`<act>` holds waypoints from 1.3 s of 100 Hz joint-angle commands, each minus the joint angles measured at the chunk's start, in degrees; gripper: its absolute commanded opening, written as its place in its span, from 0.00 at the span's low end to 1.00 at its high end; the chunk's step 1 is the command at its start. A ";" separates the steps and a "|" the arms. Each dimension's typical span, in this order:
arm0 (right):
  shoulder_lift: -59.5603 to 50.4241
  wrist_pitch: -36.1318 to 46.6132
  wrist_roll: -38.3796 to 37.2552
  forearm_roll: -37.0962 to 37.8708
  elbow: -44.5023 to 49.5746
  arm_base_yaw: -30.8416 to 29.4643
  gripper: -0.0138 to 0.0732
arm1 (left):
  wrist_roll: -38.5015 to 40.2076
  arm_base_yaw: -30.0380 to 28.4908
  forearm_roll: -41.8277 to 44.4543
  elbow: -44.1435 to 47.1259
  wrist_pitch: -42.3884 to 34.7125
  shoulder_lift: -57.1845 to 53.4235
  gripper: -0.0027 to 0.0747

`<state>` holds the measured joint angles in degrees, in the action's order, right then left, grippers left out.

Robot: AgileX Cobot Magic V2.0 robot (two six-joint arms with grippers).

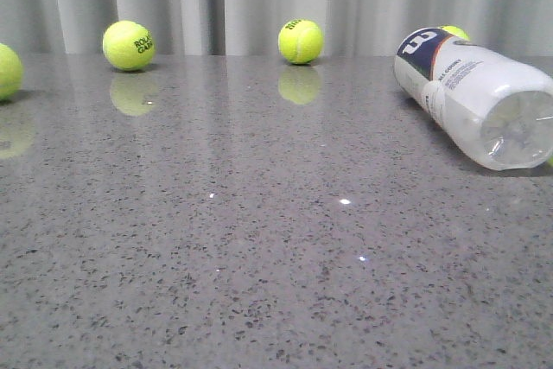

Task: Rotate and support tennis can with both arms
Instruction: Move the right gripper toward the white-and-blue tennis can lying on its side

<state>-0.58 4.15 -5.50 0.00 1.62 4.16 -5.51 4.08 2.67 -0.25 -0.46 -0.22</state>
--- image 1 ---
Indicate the white blue tennis ball can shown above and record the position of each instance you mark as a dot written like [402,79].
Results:
[497,110]

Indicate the centre yellow tennis ball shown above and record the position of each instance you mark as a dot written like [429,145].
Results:
[300,41]

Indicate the yellow Roland Garros tennis ball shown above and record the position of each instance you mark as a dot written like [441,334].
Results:
[128,46]

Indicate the right yellow tennis ball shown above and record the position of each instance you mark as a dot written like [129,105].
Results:
[454,31]

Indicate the far left yellow tennis ball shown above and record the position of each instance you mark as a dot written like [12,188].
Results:
[11,72]

